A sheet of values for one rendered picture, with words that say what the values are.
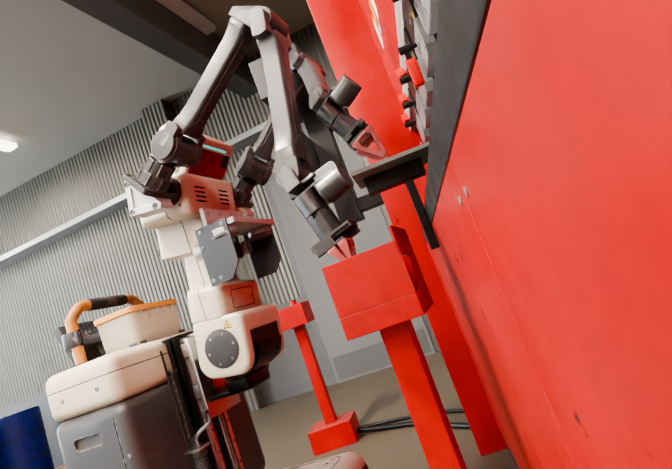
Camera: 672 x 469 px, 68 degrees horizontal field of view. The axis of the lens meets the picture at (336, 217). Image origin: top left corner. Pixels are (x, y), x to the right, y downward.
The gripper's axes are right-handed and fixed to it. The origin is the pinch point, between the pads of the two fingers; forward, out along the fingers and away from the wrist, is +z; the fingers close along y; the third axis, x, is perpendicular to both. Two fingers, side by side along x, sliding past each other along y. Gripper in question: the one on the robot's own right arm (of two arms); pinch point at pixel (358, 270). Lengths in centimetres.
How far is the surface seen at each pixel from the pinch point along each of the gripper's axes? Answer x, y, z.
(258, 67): 115, -7, -118
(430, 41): -4.2, 39.0, -26.8
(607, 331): -77, 24, 16
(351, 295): -5.6, -2.8, 3.8
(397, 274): -5.6, 7.0, 5.7
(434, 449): 1.1, -8.5, 37.0
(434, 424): 1.2, -5.7, 33.1
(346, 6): 105, 42, -106
